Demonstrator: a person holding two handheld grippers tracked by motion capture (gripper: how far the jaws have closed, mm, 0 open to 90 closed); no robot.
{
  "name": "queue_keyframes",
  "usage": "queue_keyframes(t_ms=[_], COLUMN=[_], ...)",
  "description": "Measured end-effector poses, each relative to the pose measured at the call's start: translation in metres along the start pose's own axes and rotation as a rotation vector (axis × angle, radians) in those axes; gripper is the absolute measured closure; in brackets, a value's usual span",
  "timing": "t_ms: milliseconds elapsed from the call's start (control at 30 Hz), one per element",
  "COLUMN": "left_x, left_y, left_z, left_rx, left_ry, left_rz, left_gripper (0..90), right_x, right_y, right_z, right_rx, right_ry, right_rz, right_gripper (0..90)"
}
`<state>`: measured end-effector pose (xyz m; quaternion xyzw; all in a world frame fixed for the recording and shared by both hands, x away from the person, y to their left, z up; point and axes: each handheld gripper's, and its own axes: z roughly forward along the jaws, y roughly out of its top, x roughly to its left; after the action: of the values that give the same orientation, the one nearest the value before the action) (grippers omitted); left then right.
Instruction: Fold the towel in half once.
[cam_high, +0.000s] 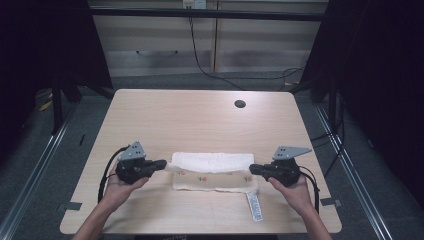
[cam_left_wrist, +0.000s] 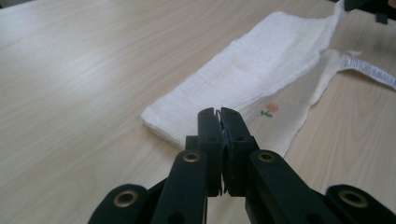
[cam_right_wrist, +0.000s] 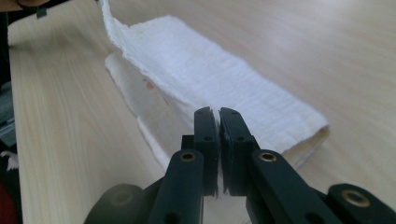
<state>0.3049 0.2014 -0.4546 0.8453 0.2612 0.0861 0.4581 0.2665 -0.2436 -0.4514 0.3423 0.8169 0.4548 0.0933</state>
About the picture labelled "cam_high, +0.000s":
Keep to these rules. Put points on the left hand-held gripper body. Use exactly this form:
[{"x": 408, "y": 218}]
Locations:
[{"x": 133, "y": 166}]

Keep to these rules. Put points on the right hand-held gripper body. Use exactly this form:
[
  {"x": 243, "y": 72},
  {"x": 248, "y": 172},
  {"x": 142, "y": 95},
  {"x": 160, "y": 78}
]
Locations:
[{"x": 283, "y": 170}]

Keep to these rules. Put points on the white towel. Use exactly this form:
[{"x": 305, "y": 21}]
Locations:
[{"x": 213, "y": 166}]

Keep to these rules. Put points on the person's right hand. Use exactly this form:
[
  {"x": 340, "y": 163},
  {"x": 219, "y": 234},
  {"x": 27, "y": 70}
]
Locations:
[{"x": 295, "y": 193}]

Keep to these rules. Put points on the person's left hand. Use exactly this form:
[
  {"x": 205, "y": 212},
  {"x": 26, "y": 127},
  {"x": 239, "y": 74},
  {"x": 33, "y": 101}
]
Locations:
[{"x": 121, "y": 190}]

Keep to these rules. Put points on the small black floor strip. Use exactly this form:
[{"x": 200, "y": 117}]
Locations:
[{"x": 81, "y": 140}]

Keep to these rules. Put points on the grey tape piece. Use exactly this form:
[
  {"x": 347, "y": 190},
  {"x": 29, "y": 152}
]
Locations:
[
  {"x": 71, "y": 206},
  {"x": 332, "y": 201}
]

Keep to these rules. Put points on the black table grommet hole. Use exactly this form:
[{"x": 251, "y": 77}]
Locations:
[{"x": 240, "y": 103}]

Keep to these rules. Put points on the black metal stand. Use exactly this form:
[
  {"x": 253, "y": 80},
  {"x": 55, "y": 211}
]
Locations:
[
  {"x": 332, "y": 103},
  {"x": 57, "y": 106}
]

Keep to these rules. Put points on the yellow object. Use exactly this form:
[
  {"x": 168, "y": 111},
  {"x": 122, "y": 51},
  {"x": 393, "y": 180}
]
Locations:
[{"x": 45, "y": 105}]

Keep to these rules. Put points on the dark curtain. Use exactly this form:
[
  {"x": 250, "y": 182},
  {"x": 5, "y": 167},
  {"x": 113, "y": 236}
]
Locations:
[
  {"x": 40, "y": 50},
  {"x": 383, "y": 83}
]

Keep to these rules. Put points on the black horizontal metal bar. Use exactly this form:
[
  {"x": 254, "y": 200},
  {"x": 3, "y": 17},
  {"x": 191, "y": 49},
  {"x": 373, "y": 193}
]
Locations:
[{"x": 206, "y": 14}]

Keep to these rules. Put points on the aluminium floor rail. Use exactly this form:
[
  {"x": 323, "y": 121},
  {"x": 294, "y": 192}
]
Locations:
[
  {"x": 353, "y": 180},
  {"x": 31, "y": 180}
]

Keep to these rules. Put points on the white wall outlet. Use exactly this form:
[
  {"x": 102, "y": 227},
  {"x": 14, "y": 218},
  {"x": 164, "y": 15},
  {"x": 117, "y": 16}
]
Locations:
[{"x": 194, "y": 4}]

